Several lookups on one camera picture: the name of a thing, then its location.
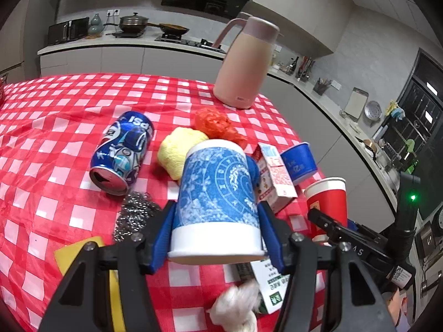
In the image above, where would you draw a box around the round metal plate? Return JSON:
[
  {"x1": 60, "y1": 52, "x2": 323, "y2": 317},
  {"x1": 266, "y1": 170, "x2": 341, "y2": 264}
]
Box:
[{"x1": 364, "y1": 100, "x2": 382, "y2": 122}]

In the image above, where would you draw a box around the steel wool scrubber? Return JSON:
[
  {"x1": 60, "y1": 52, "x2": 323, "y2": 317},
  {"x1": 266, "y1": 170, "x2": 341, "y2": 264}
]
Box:
[{"x1": 113, "y1": 190, "x2": 161, "y2": 242}]

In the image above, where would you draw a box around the blue Pepsi can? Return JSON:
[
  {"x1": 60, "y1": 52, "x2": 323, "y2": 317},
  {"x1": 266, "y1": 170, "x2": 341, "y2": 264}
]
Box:
[{"x1": 89, "y1": 111, "x2": 155, "y2": 196}]

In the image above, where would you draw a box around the green ceramic vase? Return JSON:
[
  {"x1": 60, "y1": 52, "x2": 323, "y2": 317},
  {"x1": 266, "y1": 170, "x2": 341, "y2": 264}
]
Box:
[{"x1": 88, "y1": 14, "x2": 104, "y2": 36}]

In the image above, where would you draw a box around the yellow sponge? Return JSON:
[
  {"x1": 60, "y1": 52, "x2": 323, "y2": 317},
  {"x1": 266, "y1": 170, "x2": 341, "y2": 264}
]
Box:
[{"x1": 54, "y1": 236, "x2": 126, "y2": 332}]

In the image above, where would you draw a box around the red paper cup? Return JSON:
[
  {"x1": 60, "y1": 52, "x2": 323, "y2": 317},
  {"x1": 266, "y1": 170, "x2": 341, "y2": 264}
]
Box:
[{"x1": 304, "y1": 177, "x2": 348, "y2": 227}]

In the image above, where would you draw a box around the small milk carton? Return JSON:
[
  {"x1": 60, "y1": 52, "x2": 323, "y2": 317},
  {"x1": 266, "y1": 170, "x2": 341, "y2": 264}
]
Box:
[{"x1": 252, "y1": 143, "x2": 297, "y2": 214}]

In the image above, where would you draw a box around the lidded cooking pot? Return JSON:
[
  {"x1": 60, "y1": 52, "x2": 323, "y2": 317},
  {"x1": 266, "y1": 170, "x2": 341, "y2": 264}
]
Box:
[{"x1": 105, "y1": 12, "x2": 149, "y2": 33}]

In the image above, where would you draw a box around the white cutting board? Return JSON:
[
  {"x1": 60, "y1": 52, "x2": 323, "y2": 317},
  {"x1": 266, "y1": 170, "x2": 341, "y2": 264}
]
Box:
[{"x1": 344, "y1": 88, "x2": 369, "y2": 121}]

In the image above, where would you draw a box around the crumpled white tissue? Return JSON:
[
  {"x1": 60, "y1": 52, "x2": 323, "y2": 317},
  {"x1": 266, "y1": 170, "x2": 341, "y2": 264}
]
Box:
[{"x1": 207, "y1": 279, "x2": 260, "y2": 332}]

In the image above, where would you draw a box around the green white paper packet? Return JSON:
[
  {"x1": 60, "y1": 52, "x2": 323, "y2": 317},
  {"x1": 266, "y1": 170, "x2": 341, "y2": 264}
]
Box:
[{"x1": 236, "y1": 259, "x2": 289, "y2": 314}]

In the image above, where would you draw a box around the small blue paper cup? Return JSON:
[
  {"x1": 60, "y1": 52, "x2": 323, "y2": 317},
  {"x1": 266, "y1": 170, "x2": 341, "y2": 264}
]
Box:
[{"x1": 280, "y1": 142, "x2": 318, "y2": 186}]

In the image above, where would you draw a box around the utensil holder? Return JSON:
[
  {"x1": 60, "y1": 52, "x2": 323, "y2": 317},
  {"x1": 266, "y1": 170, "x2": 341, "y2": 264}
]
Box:
[{"x1": 313, "y1": 78, "x2": 332, "y2": 95}]

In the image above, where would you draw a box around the pink thermos jug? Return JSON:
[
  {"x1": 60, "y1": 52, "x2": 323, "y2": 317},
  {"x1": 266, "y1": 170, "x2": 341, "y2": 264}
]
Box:
[{"x1": 213, "y1": 16, "x2": 280, "y2": 110}]

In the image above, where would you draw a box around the orange plastic bag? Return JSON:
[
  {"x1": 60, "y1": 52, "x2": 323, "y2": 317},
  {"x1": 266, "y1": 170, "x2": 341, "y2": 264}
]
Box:
[{"x1": 194, "y1": 108, "x2": 248, "y2": 149}]

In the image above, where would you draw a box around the black microwave oven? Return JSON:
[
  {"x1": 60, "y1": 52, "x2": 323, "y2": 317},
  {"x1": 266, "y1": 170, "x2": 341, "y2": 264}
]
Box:
[{"x1": 47, "y1": 17, "x2": 89, "y2": 46}]

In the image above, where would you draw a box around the gas stove top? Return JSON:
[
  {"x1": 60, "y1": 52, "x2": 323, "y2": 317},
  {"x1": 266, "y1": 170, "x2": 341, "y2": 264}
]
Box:
[{"x1": 155, "y1": 36, "x2": 226, "y2": 54}]

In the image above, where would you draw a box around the red white checkered tablecloth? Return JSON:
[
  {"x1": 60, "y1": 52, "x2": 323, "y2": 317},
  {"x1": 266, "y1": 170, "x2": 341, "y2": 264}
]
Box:
[{"x1": 1, "y1": 74, "x2": 301, "y2": 331}]

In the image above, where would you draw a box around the blue patterned paper cup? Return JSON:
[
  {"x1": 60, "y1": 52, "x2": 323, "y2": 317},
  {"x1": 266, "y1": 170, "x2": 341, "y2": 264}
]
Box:
[{"x1": 168, "y1": 139, "x2": 265, "y2": 265}]

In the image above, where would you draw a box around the yellow knitted cloth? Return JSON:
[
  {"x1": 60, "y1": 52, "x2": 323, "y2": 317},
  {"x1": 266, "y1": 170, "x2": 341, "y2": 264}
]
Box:
[{"x1": 157, "y1": 127, "x2": 209, "y2": 181}]

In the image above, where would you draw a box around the frying pan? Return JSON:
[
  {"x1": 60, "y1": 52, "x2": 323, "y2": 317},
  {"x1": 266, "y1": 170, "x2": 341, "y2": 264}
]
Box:
[{"x1": 146, "y1": 22, "x2": 189, "y2": 38}]

